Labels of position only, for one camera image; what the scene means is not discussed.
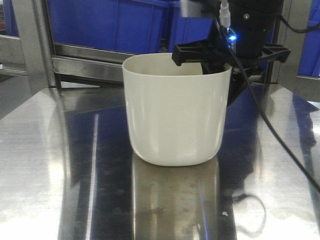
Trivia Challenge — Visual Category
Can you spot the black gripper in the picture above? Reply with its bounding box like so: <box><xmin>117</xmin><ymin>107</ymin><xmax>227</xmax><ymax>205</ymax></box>
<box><xmin>172</xmin><ymin>0</ymin><xmax>290</xmax><ymax>105</ymax></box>

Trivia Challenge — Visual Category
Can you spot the white plastic bin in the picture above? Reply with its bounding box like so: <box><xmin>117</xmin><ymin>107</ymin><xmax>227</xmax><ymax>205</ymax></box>
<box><xmin>122</xmin><ymin>53</ymin><xmax>231</xmax><ymax>167</ymax></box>

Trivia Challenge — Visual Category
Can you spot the blue plastic bin at right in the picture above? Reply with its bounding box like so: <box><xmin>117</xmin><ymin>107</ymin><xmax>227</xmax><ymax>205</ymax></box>
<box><xmin>168</xmin><ymin>1</ymin><xmax>213</xmax><ymax>53</ymax></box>

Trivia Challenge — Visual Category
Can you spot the large blue plastic bin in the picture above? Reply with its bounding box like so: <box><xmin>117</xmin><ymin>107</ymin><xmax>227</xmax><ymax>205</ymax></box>
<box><xmin>47</xmin><ymin>0</ymin><xmax>169</xmax><ymax>54</ymax></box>

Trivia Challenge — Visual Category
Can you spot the white usb plug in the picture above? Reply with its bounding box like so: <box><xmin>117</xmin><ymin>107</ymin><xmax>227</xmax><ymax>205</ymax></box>
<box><xmin>219</xmin><ymin>0</ymin><xmax>231</xmax><ymax>28</ymax></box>

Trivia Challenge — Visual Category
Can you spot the black cable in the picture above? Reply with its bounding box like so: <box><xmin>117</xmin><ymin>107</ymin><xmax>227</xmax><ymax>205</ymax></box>
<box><xmin>211</xmin><ymin>0</ymin><xmax>320</xmax><ymax>193</ymax></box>

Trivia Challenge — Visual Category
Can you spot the steel shelf rail frame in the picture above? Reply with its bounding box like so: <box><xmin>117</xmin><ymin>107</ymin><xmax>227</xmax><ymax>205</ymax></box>
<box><xmin>52</xmin><ymin>43</ymin><xmax>135</xmax><ymax>85</ymax></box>

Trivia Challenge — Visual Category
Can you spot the steel shelf upright post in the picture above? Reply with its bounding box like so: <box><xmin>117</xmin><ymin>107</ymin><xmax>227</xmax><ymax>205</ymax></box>
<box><xmin>12</xmin><ymin>0</ymin><xmax>57</xmax><ymax>95</ymax></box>

